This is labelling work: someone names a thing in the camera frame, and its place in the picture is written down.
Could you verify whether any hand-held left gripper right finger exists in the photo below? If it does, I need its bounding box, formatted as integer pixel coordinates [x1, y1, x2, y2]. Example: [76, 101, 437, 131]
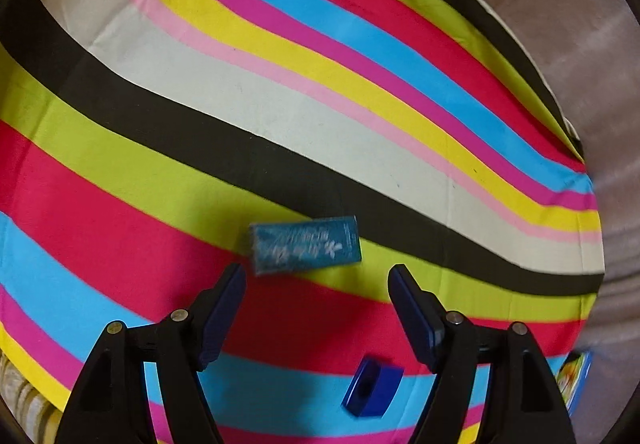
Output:
[388, 264, 576, 444]

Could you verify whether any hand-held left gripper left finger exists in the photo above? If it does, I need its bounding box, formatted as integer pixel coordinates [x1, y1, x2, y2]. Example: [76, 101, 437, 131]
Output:
[54, 263, 247, 444]

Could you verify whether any small teal box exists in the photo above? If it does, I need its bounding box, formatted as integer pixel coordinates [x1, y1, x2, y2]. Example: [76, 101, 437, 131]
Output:
[248, 214, 362, 277]

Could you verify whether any blue block with hole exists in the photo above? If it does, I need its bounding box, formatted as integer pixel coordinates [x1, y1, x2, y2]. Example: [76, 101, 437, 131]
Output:
[341, 358, 403, 417]

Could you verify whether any colourful striped cloth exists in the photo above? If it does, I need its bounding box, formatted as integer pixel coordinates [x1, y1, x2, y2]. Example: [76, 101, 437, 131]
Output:
[0, 0, 606, 444]

